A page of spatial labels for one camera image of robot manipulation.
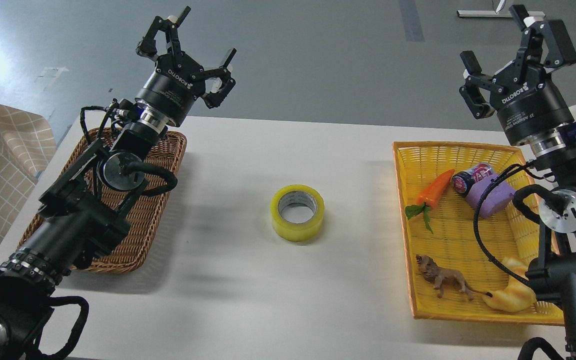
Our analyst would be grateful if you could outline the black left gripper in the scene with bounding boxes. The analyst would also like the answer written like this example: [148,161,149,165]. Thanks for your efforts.
[135,6,237,127]

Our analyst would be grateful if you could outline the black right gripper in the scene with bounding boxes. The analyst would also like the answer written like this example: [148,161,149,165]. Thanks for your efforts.
[459,4,576,146]

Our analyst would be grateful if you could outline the yellow tape roll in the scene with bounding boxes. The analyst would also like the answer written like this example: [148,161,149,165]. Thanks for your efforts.
[269,184,326,243]

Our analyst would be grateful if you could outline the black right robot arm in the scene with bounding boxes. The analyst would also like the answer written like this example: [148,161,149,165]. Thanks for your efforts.
[459,4,576,360]

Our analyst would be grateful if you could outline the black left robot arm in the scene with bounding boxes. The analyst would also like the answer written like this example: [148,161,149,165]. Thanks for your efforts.
[0,6,236,360]

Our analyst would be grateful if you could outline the white metal stand base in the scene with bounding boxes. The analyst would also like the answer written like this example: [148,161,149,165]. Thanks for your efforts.
[455,0,515,19]

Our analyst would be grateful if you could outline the small dark can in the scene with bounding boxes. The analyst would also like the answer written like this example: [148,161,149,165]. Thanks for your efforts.
[451,162,495,196]

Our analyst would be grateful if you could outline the purple sponge block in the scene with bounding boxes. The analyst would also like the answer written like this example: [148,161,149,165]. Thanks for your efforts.
[465,174,515,219]

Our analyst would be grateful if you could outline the yellow plastic basket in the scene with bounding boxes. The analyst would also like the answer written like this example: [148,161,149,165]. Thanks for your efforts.
[392,141,564,326]

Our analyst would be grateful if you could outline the orange toy carrot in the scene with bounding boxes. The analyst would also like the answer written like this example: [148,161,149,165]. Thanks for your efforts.
[404,169,455,234]

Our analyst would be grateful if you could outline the brown toy lion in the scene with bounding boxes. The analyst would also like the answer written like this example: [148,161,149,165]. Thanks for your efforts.
[414,254,493,301]

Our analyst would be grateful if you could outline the yellow toy croissant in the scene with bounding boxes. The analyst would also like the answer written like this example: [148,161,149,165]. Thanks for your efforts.
[481,256,537,313]

